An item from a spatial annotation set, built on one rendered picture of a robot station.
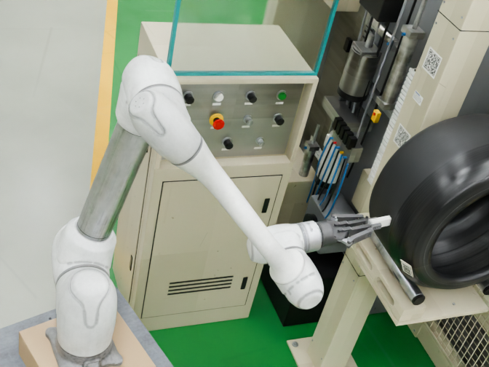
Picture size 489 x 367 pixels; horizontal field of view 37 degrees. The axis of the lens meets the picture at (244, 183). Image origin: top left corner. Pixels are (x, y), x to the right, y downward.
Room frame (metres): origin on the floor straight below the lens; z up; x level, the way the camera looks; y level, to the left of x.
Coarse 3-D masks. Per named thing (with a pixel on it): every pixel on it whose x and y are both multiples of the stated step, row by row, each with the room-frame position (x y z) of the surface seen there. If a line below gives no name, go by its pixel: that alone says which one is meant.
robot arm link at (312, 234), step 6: (306, 222) 1.62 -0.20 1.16; (312, 222) 1.62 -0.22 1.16; (306, 228) 1.59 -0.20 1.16; (312, 228) 1.60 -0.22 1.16; (318, 228) 1.60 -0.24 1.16; (306, 234) 1.57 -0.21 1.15; (312, 234) 1.58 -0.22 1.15; (318, 234) 1.58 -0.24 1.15; (306, 240) 1.56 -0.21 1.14; (312, 240) 1.57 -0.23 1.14; (318, 240) 1.57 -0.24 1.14; (306, 246) 1.55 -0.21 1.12; (312, 246) 1.56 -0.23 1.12; (318, 246) 1.57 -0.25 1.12; (306, 252) 1.56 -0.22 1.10
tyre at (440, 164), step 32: (448, 128) 1.88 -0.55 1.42; (480, 128) 1.88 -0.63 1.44; (416, 160) 1.80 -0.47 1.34; (448, 160) 1.76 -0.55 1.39; (480, 160) 1.75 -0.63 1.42; (384, 192) 1.79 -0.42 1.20; (416, 192) 1.71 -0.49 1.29; (448, 192) 1.68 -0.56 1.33; (480, 192) 1.70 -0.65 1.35; (416, 224) 1.66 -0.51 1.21; (448, 224) 2.04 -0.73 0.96; (480, 224) 2.03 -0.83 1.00; (416, 256) 1.65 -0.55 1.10; (448, 256) 1.92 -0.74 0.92; (480, 256) 1.91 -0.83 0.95; (448, 288) 1.74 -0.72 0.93
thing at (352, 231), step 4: (364, 224) 1.68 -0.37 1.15; (368, 224) 1.68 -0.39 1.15; (340, 228) 1.64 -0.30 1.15; (344, 228) 1.64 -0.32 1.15; (348, 228) 1.65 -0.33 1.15; (352, 228) 1.65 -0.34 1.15; (356, 228) 1.66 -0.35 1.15; (360, 228) 1.66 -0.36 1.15; (364, 228) 1.66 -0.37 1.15; (352, 232) 1.65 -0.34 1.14; (356, 232) 1.65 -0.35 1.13; (348, 236) 1.64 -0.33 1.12
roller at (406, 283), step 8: (376, 240) 1.92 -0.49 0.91; (384, 248) 1.88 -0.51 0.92; (384, 256) 1.85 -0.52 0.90; (392, 264) 1.81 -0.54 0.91; (400, 272) 1.78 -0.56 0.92; (400, 280) 1.75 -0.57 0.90; (408, 280) 1.74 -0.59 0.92; (408, 288) 1.72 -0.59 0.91; (416, 288) 1.71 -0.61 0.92; (408, 296) 1.70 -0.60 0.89; (416, 296) 1.68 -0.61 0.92; (424, 296) 1.70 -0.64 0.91; (416, 304) 1.68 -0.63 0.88
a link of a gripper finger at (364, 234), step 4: (360, 232) 1.64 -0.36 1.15; (364, 232) 1.64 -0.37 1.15; (368, 232) 1.65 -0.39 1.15; (352, 236) 1.62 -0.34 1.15; (356, 236) 1.62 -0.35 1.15; (360, 236) 1.63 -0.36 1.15; (364, 236) 1.64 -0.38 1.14; (368, 236) 1.65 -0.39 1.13; (348, 240) 1.60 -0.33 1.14; (352, 240) 1.60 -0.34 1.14; (356, 240) 1.62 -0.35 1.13; (360, 240) 1.63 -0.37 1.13; (352, 244) 1.61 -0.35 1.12
